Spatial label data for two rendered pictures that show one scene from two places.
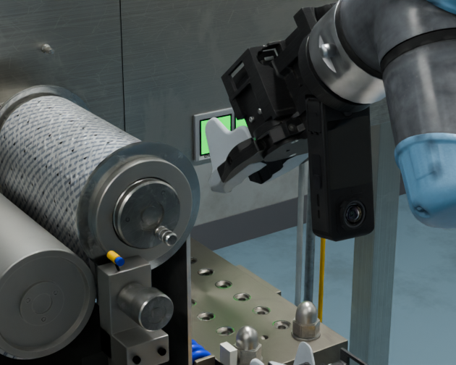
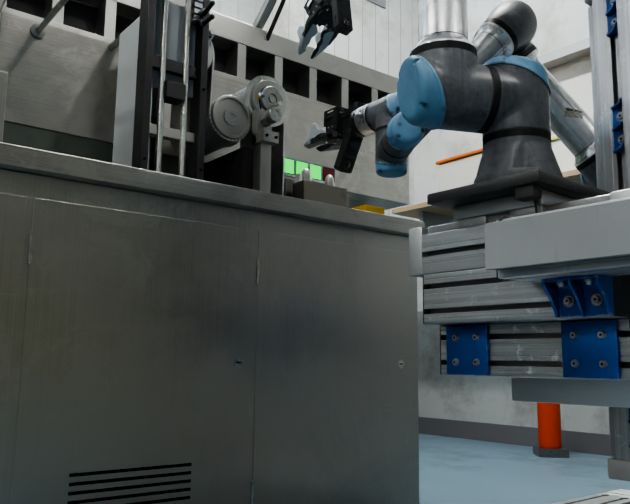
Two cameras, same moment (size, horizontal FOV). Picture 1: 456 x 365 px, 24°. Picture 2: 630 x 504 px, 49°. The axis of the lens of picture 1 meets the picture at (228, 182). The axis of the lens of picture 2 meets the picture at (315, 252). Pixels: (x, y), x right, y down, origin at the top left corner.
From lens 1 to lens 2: 1.44 m
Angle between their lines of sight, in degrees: 31
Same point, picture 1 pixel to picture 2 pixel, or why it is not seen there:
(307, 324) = (330, 181)
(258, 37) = (305, 133)
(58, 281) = (238, 112)
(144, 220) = (270, 99)
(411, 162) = not seen: outside the picture
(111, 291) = (258, 114)
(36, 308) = (229, 118)
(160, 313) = (277, 114)
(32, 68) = not seen: hidden behind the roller
